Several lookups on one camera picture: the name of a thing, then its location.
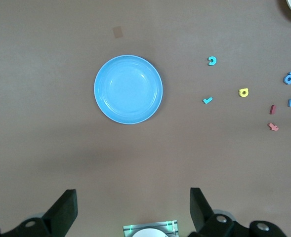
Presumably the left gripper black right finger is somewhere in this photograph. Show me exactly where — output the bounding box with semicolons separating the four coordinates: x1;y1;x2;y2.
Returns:
188;187;288;237

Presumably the blue plate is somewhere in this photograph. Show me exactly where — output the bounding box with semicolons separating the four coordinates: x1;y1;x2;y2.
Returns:
93;54;164;125

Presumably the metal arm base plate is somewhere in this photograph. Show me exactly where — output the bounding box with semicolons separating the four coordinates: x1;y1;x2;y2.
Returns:
123;219;180;237

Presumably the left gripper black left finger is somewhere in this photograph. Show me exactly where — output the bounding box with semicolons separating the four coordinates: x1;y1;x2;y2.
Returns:
0;189;78;237

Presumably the brown tape patch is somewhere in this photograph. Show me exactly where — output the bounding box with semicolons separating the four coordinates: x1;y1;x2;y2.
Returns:
112;26;125;39

